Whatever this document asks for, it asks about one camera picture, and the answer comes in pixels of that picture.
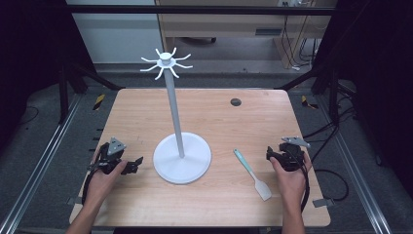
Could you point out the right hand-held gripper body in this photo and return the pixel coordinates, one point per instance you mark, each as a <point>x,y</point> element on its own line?
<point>291,156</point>

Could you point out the dark round table grommet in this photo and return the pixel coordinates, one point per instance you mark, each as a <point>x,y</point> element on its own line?
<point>235,102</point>

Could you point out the black horizontal frame bar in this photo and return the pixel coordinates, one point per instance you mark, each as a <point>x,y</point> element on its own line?
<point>195,9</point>

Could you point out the white cabinet panel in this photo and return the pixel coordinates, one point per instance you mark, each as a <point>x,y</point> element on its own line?
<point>117,35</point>

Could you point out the yellow black floor tape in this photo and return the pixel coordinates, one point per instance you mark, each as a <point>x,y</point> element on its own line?
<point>99,101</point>
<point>307,102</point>

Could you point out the white hook rack stand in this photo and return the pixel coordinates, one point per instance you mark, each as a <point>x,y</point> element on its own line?
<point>181,159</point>

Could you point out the person's left hand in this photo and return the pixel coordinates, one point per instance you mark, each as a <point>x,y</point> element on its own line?
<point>103,184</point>

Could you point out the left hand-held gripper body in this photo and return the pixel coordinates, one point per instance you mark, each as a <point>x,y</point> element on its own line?
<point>111,155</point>

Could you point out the aluminium floor rail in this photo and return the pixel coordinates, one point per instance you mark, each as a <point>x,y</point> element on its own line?
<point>42,156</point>
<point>357,169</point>

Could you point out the wooden background desk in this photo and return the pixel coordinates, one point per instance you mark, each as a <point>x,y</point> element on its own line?
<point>227,26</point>

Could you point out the grey table bracket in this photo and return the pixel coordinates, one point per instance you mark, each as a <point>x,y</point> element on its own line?
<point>323,202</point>

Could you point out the person's right hand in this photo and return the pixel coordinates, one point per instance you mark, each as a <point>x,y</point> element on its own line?
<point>292,184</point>

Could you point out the black metal stand leg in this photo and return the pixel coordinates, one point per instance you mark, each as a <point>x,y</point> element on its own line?
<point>324,81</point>
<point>84,78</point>

